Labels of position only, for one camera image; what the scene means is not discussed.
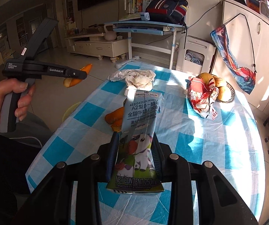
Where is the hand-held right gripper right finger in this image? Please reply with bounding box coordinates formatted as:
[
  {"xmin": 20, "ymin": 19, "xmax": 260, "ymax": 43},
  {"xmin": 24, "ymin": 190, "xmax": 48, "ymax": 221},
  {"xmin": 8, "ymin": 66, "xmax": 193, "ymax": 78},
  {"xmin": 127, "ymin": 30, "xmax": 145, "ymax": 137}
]
[{"xmin": 151, "ymin": 132, "xmax": 259, "ymax": 225}]

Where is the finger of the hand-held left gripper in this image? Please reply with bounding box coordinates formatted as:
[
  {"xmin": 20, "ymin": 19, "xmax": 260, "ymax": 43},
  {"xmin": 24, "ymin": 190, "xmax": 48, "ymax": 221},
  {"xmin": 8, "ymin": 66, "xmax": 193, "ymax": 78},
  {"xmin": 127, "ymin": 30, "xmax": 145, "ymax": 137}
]
[{"xmin": 64, "ymin": 68, "xmax": 88, "ymax": 80}]

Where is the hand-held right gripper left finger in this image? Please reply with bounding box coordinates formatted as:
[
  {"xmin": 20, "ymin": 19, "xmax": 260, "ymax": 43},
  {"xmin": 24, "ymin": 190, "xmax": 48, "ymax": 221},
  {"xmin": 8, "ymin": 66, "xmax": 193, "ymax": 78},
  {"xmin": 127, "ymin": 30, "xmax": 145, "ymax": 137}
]
[{"xmin": 17, "ymin": 133, "xmax": 119, "ymax": 225}]

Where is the orange peel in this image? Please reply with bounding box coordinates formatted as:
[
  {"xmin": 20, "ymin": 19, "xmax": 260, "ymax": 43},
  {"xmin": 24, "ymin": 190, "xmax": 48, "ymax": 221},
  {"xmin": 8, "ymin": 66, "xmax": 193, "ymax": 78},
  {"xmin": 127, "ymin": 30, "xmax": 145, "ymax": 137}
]
[
  {"xmin": 63, "ymin": 64, "xmax": 93, "ymax": 88},
  {"xmin": 105, "ymin": 106, "xmax": 125, "ymax": 124},
  {"xmin": 111, "ymin": 121, "xmax": 123, "ymax": 132}
]

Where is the blue milk carton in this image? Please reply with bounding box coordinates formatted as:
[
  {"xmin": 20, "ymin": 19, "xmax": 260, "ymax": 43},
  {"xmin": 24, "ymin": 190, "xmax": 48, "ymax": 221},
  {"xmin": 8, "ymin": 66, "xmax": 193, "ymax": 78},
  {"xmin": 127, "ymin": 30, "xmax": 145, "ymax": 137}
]
[{"xmin": 106, "ymin": 89, "xmax": 165, "ymax": 195}]

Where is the yellow plastic stool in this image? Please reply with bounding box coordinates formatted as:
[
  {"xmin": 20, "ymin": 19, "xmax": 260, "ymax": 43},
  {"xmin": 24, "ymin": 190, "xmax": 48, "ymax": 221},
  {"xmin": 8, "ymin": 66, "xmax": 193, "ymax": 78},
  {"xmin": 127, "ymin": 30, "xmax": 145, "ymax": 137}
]
[{"xmin": 63, "ymin": 101, "xmax": 81, "ymax": 122}]

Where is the red snack wrapper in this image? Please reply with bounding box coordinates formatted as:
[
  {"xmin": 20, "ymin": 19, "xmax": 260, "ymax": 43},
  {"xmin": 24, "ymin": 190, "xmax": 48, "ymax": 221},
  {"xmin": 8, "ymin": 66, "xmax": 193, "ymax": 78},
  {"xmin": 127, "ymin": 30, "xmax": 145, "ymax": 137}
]
[{"xmin": 186, "ymin": 76, "xmax": 219, "ymax": 120}]

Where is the white television cabinet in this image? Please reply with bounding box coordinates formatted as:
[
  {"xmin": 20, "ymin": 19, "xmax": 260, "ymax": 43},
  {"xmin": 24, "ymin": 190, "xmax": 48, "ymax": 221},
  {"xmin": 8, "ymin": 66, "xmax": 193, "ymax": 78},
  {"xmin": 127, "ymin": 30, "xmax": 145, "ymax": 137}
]
[{"xmin": 64, "ymin": 31, "xmax": 129, "ymax": 64}]

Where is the blue checked tablecloth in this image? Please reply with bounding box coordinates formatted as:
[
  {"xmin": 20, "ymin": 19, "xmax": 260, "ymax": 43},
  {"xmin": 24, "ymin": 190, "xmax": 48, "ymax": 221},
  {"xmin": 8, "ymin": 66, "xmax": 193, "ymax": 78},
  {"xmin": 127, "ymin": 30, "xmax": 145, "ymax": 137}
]
[{"xmin": 25, "ymin": 66, "xmax": 262, "ymax": 225}]

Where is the pink kettlebell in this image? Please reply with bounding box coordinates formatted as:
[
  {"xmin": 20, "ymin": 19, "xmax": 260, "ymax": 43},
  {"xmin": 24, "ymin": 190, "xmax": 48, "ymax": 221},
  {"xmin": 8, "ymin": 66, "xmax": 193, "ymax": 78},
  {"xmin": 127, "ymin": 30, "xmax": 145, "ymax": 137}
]
[{"xmin": 104, "ymin": 24, "xmax": 117, "ymax": 41}]

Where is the green board book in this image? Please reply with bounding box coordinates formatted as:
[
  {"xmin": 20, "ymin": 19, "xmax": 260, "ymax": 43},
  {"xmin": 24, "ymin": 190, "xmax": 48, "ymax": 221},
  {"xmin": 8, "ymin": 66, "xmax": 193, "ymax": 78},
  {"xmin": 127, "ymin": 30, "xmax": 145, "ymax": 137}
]
[{"xmin": 118, "ymin": 12, "xmax": 142, "ymax": 21}]

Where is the blue study desk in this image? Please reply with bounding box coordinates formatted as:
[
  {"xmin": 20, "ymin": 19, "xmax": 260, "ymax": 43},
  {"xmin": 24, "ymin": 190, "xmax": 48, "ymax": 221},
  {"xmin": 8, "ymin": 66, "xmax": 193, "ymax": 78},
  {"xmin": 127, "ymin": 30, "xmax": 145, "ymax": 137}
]
[{"xmin": 104, "ymin": 20, "xmax": 189, "ymax": 69}]

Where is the row of books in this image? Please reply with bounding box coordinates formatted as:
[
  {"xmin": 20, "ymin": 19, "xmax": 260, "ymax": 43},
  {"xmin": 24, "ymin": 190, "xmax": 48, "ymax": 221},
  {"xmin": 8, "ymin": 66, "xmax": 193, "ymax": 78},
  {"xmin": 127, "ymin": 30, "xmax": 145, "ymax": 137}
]
[{"xmin": 124, "ymin": 0, "xmax": 149, "ymax": 14}]

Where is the yellow mango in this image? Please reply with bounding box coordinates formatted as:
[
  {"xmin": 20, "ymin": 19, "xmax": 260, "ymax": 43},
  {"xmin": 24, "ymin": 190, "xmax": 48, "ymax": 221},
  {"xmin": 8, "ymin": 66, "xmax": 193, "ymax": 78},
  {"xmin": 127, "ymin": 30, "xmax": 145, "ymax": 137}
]
[
  {"xmin": 215, "ymin": 76, "xmax": 228, "ymax": 88},
  {"xmin": 199, "ymin": 73, "xmax": 217, "ymax": 87},
  {"xmin": 216, "ymin": 85, "xmax": 234, "ymax": 101}
]

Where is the woven fruit basket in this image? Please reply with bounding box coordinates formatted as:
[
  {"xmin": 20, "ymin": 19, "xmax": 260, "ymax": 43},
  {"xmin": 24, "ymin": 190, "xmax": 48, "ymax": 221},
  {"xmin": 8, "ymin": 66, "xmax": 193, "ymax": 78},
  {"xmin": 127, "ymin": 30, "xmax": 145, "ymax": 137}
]
[{"xmin": 196, "ymin": 73, "xmax": 236, "ymax": 103}]

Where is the navy striped backpack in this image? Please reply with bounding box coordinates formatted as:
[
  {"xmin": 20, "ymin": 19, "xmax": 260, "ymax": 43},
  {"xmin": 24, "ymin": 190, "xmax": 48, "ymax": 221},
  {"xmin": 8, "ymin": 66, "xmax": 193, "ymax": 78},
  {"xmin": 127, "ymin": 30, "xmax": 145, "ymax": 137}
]
[{"xmin": 145, "ymin": 0, "xmax": 189, "ymax": 25}]

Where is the person's left leg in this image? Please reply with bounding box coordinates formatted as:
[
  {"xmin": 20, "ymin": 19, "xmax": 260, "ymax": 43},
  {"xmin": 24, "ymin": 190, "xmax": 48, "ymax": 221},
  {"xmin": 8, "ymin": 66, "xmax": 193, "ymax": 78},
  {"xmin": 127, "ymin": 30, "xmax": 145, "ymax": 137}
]
[{"xmin": 0, "ymin": 132, "xmax": 42, "ymax": 225}]

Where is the white air purifier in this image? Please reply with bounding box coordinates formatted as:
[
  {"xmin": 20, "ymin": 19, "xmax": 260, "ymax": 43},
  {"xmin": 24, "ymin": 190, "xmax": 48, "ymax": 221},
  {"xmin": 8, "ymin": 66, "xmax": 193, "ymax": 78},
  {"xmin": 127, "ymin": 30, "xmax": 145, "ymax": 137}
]
[{"xmin": 176, "ymin": 36, "xmax": 217, "ymax": 75}]

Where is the white storage cabinet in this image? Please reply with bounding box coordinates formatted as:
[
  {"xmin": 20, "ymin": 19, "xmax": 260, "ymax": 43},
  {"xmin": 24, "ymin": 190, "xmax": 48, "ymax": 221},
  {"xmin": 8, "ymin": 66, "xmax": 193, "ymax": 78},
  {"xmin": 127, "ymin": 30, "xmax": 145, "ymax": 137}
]
[{"xmin": 209, "ymin": 0, "xmax": 269, "ymax": 113}]

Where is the orange box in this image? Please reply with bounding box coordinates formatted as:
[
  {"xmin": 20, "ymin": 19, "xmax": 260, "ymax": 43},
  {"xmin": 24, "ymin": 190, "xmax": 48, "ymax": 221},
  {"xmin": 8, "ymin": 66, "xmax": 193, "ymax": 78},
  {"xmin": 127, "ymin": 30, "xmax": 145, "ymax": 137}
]
[{"xmin": 245, "ymin": 0, "xmax": 261, "ymax": 8}]

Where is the white cable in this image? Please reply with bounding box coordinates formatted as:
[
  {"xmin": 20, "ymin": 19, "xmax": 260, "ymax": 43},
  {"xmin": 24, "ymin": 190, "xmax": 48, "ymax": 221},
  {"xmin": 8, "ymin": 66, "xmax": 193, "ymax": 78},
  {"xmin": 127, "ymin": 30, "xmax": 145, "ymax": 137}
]
[{"xmin": 9, "ymin": 136, "xmax": 42, "ymax": 148}]

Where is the printed drawstring bag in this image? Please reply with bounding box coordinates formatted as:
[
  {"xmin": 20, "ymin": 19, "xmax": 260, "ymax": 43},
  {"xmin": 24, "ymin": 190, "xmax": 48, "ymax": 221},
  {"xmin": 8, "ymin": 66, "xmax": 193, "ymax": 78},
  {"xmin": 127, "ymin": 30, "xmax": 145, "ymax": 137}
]
[{"xmin": 210, "ymin": 13, "xmax": 258, "ymax": 95}]

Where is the black power cable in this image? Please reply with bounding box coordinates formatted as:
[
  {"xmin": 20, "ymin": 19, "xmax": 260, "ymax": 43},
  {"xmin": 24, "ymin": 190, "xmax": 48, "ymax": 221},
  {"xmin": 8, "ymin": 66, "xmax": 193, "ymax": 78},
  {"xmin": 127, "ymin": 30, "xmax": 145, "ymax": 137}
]
[{"xmin": 186, "ymin": 1, "xmax": 221, "ymax": 29}]

